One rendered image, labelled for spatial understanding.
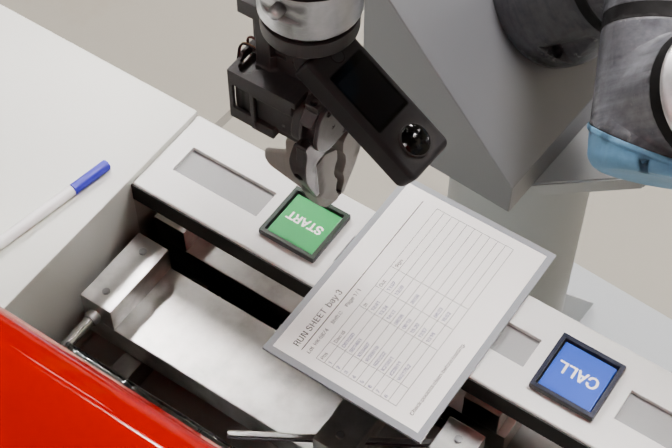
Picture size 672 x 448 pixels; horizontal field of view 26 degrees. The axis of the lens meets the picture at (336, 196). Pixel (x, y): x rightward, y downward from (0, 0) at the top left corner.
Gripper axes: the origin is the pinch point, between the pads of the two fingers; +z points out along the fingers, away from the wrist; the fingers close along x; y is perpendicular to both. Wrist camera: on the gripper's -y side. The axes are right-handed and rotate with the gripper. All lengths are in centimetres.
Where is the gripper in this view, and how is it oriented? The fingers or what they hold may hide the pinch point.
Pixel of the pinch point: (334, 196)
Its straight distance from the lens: 116.3
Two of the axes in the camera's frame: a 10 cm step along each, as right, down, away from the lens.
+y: -8.3, -4.5, 3.4
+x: -5.6, 6.6, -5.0
